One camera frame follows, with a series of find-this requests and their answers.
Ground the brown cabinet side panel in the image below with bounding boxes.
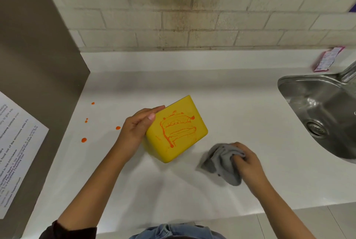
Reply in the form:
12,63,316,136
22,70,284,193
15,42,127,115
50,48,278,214
0,0,91,239

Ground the person's left hand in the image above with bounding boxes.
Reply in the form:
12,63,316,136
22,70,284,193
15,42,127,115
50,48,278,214
115,104,166,161

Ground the person's left forearm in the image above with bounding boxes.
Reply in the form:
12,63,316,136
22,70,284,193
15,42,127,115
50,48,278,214
39,150,134,239

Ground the person's right forearm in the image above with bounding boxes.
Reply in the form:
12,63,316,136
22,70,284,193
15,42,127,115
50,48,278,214
247,183,317,239

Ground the steel faucet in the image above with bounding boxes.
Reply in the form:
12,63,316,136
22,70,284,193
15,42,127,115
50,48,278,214
340,61,356,83

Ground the grey cleaning cloth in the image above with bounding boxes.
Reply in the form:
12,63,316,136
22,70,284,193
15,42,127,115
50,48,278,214
201,143,247,186

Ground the person's right hand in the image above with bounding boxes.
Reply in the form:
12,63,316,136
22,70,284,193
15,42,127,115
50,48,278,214
229,142,267,192

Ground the white and purple safety poster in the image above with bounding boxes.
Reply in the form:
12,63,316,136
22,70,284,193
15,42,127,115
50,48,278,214
0,91,50,219

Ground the steel sink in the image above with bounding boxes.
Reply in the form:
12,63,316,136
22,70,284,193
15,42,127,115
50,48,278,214
277,73,356,164

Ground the yellow box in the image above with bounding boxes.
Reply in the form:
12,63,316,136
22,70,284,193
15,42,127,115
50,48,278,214
142,94,208,164

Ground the pink sachet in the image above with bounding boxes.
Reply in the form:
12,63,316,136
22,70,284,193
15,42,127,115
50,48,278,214
313,47,345,72

